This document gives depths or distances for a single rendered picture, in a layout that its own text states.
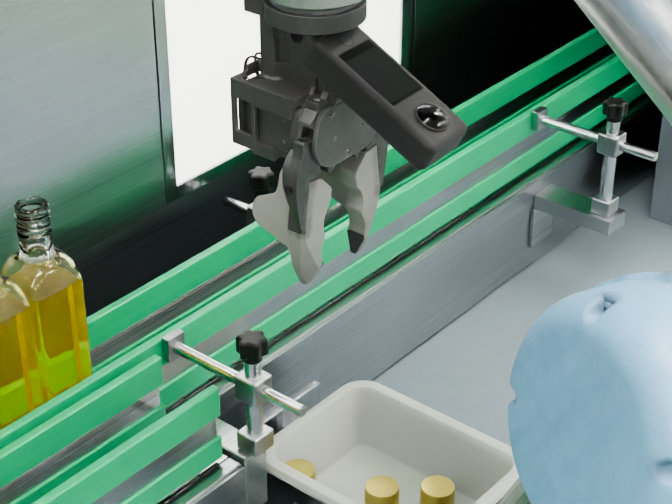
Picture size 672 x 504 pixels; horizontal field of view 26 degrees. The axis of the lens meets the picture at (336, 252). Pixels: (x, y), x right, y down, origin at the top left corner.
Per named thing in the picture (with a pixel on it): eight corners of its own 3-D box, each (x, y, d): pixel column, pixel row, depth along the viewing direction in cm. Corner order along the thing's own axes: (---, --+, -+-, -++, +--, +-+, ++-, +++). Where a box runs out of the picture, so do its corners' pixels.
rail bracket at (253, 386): (184, 395, 144) (177, 288, 137) (314, 464, 134) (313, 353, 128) (163, 409, 142) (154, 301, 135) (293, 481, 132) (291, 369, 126)
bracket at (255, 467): (202, 458, 146) (198, 402, 143) (272, 497, 141) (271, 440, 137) (177, 475, 144) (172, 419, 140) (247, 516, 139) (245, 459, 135)
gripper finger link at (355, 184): (331, 211, 116) (314, 118, 110) (390, 235, 113) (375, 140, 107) (307, 233, 115) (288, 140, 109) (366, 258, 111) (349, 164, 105)
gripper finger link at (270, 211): (260, 261, 111) (276, 146, 108) (320, 288, 108) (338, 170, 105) (233, 269, 109) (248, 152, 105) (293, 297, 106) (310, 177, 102)
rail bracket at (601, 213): (536, 228, 192) (549, 70, 180) (650, 271, 182) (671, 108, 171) (516, 242, 188) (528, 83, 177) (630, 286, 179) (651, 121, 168)
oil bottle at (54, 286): (64, 419, 141) (40, 228, 130) (103, 443, 138) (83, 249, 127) (18, 447, 137) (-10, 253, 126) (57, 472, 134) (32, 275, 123)
